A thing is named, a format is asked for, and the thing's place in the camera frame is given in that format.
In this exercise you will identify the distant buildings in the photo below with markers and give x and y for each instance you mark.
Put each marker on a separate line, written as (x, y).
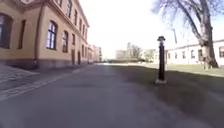
(120, 54)

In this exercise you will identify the distant trees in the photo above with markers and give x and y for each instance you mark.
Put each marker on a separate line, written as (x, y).
(135, 51)

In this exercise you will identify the grey asphalt path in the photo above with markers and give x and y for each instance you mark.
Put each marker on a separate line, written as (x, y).
(100, 100)

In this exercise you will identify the black bollard lamp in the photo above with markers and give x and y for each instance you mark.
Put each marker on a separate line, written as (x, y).
(161, 60)

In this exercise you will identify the white long building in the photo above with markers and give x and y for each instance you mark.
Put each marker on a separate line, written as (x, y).
(185, 53)

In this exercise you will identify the grass lawn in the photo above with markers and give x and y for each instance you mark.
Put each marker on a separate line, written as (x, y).
(190, 68)

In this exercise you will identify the large yellow building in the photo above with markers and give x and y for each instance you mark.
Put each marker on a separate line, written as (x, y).
(36, 36)

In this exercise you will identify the bare tree with thick trunk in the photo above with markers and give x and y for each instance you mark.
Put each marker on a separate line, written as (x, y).
(208, 46)

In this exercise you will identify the cobbled strip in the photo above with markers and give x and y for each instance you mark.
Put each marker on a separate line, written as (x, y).
(15, 81)

